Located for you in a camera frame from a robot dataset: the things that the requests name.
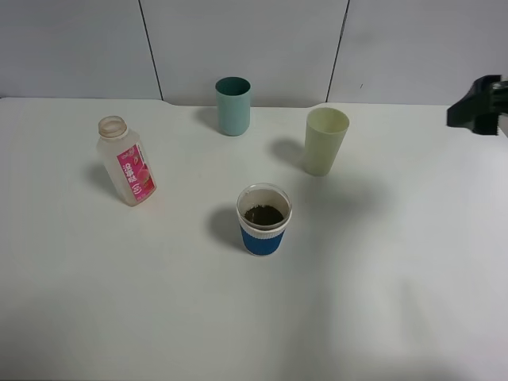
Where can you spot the clear bottle with pink label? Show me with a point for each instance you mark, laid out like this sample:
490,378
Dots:
125,161

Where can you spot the light green plastic cup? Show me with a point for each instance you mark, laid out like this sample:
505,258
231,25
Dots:
325,130

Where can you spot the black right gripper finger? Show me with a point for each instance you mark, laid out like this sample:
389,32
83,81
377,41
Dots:
481,107

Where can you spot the glass cup with blue sleeve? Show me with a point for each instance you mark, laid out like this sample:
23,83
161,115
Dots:
264,211

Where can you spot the teal plastic cup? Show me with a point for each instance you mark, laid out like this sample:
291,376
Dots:
233,105

